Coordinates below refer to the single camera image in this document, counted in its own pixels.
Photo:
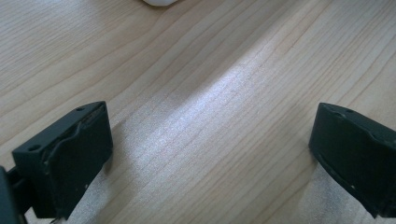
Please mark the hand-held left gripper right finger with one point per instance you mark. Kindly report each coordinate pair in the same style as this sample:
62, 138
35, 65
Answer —
355, 155

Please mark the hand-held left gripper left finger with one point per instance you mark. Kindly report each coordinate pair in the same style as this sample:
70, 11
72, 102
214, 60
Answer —
71, 161

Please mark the white plastic bin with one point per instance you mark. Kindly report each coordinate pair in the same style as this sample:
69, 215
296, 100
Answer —
160, 2

